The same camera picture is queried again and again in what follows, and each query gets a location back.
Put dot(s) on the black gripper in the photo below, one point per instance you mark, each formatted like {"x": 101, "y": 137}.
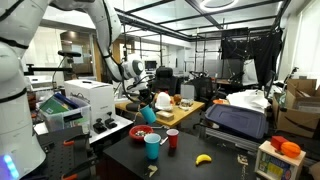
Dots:
{"x": 146, "y": 96}

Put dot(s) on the small teal plastic cup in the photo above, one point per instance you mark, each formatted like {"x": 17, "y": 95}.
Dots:
{"x": 148, "y": 115}

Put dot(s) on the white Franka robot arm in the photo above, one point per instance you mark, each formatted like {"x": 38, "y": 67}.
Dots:
{"x": 13, "y": 100}

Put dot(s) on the red bowl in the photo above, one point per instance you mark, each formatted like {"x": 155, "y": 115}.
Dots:
{"x": 140, "y": 133}

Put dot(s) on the red plastic cup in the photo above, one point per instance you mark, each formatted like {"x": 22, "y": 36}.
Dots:
{"x": 172, "y": 138}

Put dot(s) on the tall teal plastic cup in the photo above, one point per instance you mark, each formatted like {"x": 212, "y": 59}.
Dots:
{"x": 152, "y": 146}

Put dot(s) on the black mug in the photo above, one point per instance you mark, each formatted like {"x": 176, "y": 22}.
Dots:
{"x": 133, "y": 107}

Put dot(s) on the white chicken plush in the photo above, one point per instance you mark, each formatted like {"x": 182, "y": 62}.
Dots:
{"x": 164, "y": 100}

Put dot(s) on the black office chair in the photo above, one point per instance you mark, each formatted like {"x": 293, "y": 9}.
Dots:
{"x": 165, "y": 80}

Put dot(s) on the flat brown cardboard box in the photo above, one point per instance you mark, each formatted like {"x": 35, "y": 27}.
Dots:
{"x": 165, "y": 116}

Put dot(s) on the brown ball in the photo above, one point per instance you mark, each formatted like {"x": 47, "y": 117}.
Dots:
{"x": 177, "y": 98}

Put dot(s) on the small background monitor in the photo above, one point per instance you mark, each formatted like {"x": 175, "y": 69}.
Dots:
{"x": 150, "y": 65}

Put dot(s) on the white plastic knife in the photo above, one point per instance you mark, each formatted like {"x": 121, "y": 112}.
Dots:
{"x": 158, "y": 127}

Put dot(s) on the white side table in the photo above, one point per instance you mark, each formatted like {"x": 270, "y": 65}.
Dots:
{"x": 123, "y": 124}

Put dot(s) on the wooden table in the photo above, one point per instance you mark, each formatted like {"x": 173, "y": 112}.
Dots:
{"x": 181, "y": 113}

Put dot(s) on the glass jar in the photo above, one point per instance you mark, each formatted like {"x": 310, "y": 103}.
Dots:
{"x": 185, "y": 104}

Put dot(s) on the black toggle clamp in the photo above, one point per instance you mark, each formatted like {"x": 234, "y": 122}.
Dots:
{"x": 99, "y": 126}
{"x": 111, "y": 122}

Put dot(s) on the white plastic fork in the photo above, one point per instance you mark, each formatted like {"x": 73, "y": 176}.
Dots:
{"x": 162, "y": 141}

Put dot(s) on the white carton box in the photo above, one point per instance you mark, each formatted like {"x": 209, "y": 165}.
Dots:
{"x": 96, "y": 96}

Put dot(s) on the black mesh chair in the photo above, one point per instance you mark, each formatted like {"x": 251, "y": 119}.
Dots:
{"x": 203, "y": 88}

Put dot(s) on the black ceiling truss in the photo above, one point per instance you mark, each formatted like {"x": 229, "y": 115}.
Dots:
{"x": 150, "y": 26}

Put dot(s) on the beige paper scrap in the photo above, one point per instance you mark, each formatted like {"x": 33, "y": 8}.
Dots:
{"x": 152, "y": 170}

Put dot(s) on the blue folder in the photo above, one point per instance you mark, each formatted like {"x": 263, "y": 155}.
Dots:
{"x": 66, "y": 100}

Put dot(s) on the clear plastic storage bin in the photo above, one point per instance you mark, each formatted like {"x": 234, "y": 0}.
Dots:
{"x": 66, "y": 121}

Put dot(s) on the yellow toy banana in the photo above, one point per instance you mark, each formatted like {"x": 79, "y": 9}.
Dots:
{"x": 203, "y": 159}

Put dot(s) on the green book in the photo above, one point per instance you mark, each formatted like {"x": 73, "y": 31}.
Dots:
{"x": 53, "y": 106}

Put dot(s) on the white paper pile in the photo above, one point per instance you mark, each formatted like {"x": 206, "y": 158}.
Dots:
{"x": 248, "y": 100}

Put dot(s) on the black perforated breadboard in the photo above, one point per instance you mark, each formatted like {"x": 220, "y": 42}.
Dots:
{"x": 60, "y": 156}

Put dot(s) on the black curtain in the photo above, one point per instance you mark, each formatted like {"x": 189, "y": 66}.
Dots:
{"x": 253, "y": 50}

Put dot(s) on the red toy block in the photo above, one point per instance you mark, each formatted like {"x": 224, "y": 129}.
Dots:
{"x": 278, "y": 142}

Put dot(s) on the wooden toy shelf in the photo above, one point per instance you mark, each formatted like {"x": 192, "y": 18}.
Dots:
{"x": 276, "y": 165}

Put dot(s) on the open cardboard box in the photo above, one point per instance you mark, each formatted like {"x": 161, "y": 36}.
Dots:
{"x": 298, "y": 106}

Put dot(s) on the orange toy ball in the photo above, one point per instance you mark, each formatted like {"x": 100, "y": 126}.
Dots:
{"x": 290, "y": 149}

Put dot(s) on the black stereo camera on stand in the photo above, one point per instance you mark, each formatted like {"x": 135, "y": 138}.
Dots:
{"x": 68, "y": 53}

